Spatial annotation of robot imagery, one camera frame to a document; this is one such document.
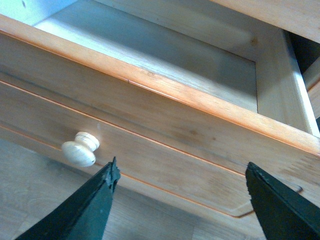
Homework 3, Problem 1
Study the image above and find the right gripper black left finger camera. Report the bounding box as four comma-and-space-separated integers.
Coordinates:
17, 157, 121, 240

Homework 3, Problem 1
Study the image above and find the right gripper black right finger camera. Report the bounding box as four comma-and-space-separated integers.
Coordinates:
245, 162, 320, 240

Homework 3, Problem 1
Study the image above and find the round wooden drawer knob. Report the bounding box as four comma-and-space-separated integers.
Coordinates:
61, 131, 100, 167

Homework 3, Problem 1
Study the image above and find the wooden drawer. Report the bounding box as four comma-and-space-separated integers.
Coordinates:
0, 0, 320, 239

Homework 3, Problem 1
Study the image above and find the light wooden nightstand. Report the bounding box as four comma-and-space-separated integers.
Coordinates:
94, 0, 320, 113

